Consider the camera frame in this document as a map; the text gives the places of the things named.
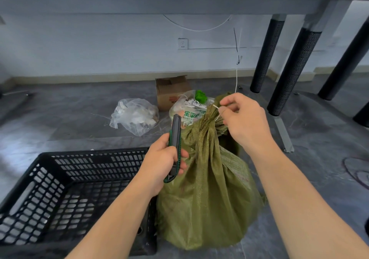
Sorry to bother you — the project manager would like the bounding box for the white looped cable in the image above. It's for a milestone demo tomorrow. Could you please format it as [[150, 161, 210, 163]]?
[[163, 14, 233, 32]]

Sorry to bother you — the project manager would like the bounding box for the black plastic crate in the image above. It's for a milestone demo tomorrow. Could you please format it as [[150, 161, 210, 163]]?
[[0, 148, 158, 257]]

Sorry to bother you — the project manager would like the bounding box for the person's left forearm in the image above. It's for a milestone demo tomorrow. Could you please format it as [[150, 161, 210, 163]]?
[[66, 181, 160, 259]]

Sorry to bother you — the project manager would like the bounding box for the white printed sack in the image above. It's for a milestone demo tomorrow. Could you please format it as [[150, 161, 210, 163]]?
[[168, 90, 215, 130]]

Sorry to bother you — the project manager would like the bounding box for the grey metal table foot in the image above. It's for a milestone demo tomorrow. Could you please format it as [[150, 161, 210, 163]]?
[[273, 116, 295, 153]]

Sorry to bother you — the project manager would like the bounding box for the bright green plastic bag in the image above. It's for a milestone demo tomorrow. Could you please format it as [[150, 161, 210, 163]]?
[[194, 90, 209, 104]]

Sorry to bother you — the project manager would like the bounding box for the grey metal table frame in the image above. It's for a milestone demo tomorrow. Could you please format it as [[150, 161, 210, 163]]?
[[0, 0, 369, 23]]

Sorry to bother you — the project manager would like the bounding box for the person's right hand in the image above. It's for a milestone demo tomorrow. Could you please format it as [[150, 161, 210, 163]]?
[[218, 92, 275, 153]]

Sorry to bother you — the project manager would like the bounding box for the green black utility knife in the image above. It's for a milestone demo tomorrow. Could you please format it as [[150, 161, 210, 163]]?
[[163, 114, 182, 184]]

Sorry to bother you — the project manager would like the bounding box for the black perforated table leg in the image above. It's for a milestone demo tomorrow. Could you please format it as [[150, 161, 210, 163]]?
[[266, 27, 323, 117], [317, 16, 369, 101], [250, 14, 286, 94]]

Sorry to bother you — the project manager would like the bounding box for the black coiled floor cable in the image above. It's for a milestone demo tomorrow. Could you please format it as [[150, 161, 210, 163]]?
[[342, 157, 369, 188]]

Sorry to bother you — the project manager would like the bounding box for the person's right forearm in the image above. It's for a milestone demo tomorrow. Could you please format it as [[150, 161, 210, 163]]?
[[250, 141, 369, 259]]

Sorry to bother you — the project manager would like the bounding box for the white tie string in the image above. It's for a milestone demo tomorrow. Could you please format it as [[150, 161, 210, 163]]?
[[213, 104, 225, 123]]

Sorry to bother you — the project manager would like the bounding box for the green woven sack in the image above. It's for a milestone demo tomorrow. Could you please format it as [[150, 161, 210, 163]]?
[[156, 93, 267, 251]]

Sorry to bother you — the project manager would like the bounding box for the person's left hand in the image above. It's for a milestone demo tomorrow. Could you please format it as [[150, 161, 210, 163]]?
[[135, 133, 189, 198]]

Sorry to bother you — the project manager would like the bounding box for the clear plastic bag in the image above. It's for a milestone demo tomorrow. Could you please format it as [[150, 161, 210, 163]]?
[[109, 98, 160, 137]]

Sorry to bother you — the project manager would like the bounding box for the thin black cable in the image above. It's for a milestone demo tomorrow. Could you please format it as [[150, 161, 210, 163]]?
[[233, 27, 243, 66]]

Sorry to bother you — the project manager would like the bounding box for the brown cardboard box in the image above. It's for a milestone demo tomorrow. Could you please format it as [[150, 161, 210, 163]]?
[[155, 75, 197, 112]]

